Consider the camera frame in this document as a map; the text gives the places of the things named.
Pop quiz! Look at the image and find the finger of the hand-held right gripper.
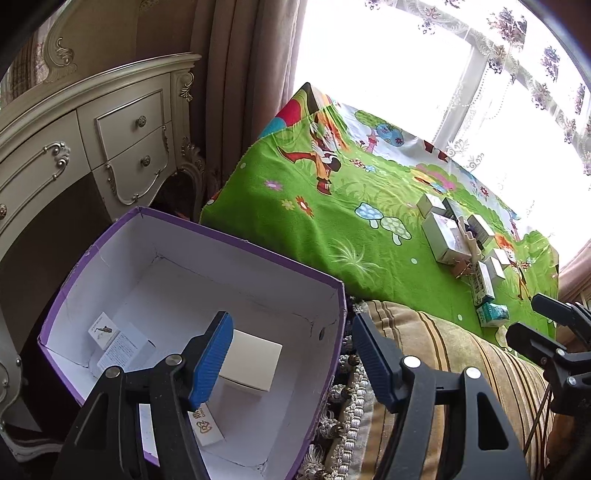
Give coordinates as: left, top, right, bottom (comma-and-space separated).
530, 293, 591, 334
505, 322, 591, 416

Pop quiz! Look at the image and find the cream dresser drawer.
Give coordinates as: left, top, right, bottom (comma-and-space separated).
95, 89, 172, 161
91, 124, 182, 207

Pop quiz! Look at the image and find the white floral lace curtain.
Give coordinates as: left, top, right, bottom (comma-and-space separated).
294, 0, 591, 259

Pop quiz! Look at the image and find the white box with text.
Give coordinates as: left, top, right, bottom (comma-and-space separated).
98, 322, 156, 376

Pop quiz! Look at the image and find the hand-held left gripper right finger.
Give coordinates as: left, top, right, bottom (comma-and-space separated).
352, 313, 529, 480

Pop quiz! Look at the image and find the beige pink curtain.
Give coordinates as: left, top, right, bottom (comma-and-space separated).
558, 249, 591, 301
188, 0, 309, 197

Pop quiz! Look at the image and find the small white box with picture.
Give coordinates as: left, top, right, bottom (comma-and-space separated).
88, 313, 123, 355

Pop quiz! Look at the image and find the purple cardboard storage box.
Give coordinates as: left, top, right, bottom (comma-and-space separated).
37, 206, 347, 480

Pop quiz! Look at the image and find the pile of small cardboard boxes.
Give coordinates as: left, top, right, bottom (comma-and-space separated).
417, 191, 513, 328

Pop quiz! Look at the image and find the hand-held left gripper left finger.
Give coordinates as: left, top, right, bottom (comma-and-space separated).
51, 311, 236, 480

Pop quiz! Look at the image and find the cream carved dresser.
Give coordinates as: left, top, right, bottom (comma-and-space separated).
0, 0, 209, 460

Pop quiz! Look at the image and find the white box with gold logo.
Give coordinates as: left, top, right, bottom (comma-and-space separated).
187, 401, 227, 448

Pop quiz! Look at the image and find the plain cream box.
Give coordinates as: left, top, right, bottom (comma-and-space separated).
216, 329, 283, 394

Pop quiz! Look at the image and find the cartoon printed green blanket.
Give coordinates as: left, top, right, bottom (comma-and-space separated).
198, 82, 560, 361

